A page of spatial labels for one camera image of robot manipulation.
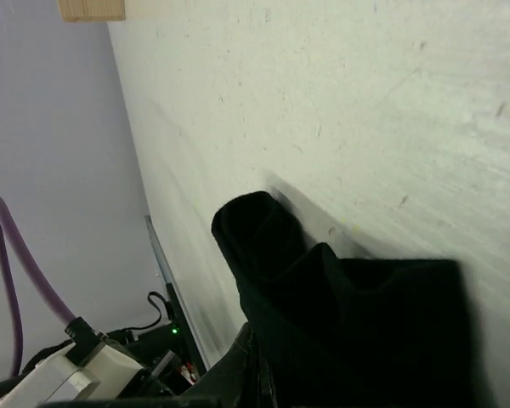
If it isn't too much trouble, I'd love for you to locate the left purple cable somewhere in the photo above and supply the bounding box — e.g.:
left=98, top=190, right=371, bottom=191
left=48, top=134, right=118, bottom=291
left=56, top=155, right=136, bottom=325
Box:
left=0, top=195, right=77, bottom=377

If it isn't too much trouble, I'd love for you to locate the black underwear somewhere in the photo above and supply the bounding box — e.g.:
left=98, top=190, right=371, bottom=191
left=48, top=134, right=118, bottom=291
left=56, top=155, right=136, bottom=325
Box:
left=211, top=191, right=496, bottom=407

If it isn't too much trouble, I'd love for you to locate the wooden compartment tray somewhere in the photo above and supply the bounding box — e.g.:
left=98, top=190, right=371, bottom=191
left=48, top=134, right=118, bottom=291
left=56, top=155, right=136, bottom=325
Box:
left=57, top=0, right=126, bottom=23

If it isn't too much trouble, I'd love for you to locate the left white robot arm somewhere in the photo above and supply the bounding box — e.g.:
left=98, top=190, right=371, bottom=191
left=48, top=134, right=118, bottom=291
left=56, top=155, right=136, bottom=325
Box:
left=0, top=323, right=204, bottom=407

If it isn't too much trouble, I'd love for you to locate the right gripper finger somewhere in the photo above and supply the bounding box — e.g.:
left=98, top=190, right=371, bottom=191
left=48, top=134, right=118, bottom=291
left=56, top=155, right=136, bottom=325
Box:
left=182, top=323, right=252, bottom=407

